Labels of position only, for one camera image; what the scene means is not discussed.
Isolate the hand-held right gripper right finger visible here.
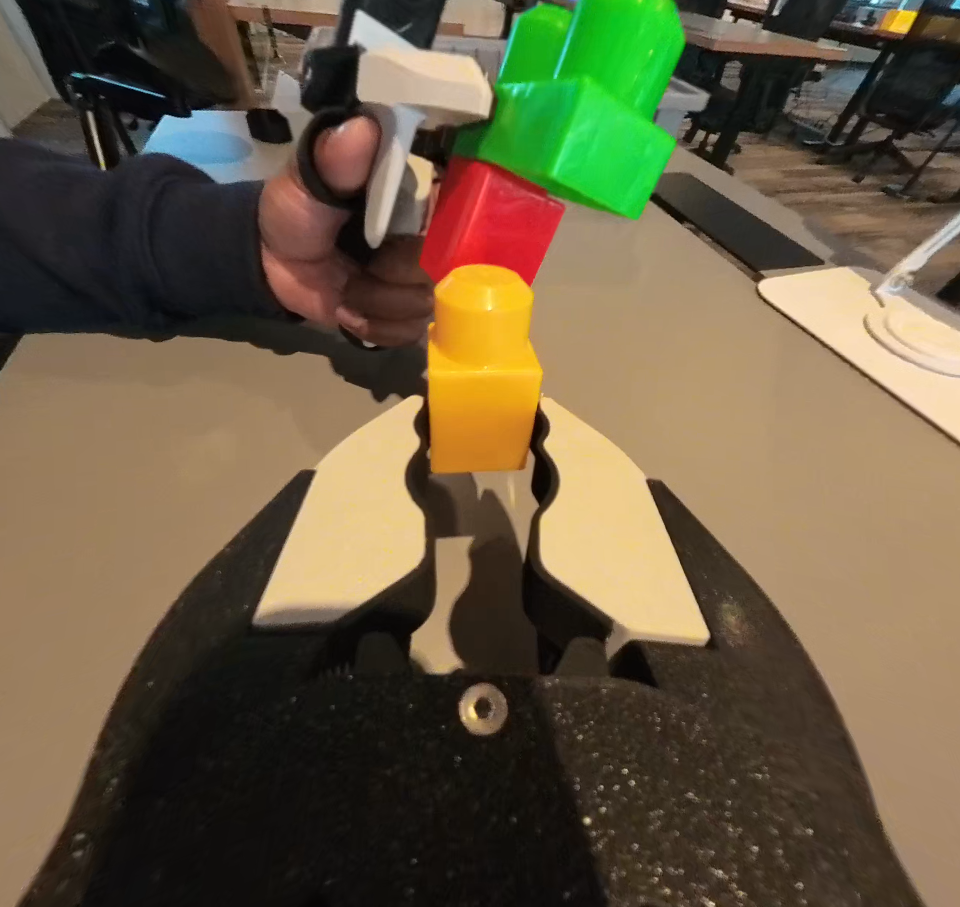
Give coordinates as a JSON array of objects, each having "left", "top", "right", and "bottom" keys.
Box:
[{"left": 525, "top": 397, "right": 712, "bottom": 649}]

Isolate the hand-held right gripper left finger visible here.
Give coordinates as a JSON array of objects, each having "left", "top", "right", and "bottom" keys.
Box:
[{"left": 252, "top": 394, "right": 436, "bottom": 631}]

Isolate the red one-stud block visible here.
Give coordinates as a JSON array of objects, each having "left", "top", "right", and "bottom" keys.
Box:
[{"left": 418, "top": 157, "right": 566, "bottom": 287}]

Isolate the black pad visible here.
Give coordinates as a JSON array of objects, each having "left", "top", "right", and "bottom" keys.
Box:
[{"left": 652, "top": 172, "right": 826, "bottom": 272}]

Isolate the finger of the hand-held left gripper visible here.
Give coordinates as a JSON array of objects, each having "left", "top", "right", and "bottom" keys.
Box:
[{"left": 352, "top": 10, "right": 496, "bottom": 122}]

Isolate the wooden pillar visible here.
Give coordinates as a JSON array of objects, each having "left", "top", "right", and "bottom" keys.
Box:
[{"left": 168, "top": 0, "right": 260, "bottom": 109}]

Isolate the person's left hand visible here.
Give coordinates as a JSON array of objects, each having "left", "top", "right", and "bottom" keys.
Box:
[{"left": 258, "top": 115, "right": 438, "bottom": 349}]

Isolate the yellow one-stud block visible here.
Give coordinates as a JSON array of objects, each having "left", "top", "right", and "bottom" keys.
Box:
[{"left": 426, "top": 263, "right": 543, "bottom": 475}]

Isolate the wooden desk with black legs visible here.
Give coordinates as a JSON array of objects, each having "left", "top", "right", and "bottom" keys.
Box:
[{"left": 678, "top": 10, "right": 849, "bottom": 173}]

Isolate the person's left forearm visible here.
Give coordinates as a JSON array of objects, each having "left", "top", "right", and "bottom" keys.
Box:
[{"left": 0, "top": 138, "right": 290, "bottom": 338}]

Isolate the green two-stud block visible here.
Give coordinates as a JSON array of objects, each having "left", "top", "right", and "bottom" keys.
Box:
[{"left": 453, "top": 0, "right": 687, "bottom": 220}]

